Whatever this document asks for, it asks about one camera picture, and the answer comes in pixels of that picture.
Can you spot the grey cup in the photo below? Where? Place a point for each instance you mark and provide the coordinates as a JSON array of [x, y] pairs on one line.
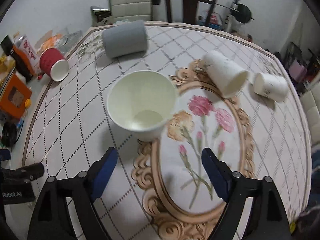
[[124, 38]]

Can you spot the red and white carton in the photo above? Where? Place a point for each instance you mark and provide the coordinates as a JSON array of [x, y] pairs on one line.
[[28, 53]]

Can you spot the red and white bag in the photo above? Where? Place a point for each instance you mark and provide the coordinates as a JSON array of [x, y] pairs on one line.
[[212, 20]]

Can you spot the large white paper cup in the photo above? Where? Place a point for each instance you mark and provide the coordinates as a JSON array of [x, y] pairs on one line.
[[142, 105]]

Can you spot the small white paper cup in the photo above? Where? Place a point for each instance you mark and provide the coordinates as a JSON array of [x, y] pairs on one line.
[[271, 86]]

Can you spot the barbell rack stand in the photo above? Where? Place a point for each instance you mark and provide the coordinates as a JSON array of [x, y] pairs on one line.
[[232, 7]]

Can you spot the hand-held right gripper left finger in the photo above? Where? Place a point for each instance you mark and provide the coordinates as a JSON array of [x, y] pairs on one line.
[[106, 166]]

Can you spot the dark wooden chair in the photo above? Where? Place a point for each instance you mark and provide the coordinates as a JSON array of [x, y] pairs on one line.
[[191, 1]]

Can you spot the tall white paper cup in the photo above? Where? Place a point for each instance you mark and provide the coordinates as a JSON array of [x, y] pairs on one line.
[[225, 73]]

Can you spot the black bottle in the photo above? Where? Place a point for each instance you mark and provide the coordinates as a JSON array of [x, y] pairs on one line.
[[17, 60]]

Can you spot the open cardboard box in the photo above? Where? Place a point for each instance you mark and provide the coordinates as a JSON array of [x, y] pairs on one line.
[[101, 16]]

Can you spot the cream padded chair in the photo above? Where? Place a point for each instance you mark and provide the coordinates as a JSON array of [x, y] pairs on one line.
[[131, 6]]

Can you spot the barbell with black weights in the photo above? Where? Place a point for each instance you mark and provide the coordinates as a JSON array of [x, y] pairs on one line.
[[241, 11]]

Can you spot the red ribbed paper cup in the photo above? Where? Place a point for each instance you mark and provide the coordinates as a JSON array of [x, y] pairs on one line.
[[53, 63]]

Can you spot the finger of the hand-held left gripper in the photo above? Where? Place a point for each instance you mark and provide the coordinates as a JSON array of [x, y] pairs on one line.
[[27, 172]]

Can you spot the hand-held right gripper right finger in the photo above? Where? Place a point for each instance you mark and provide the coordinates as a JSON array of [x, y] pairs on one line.
[[215, 172]]

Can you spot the orange box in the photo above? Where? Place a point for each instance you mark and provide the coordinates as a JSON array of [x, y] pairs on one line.
[[13, 96]]

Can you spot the floral printed tablecloth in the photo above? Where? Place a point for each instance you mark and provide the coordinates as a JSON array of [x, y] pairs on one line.
[[175, 135]]

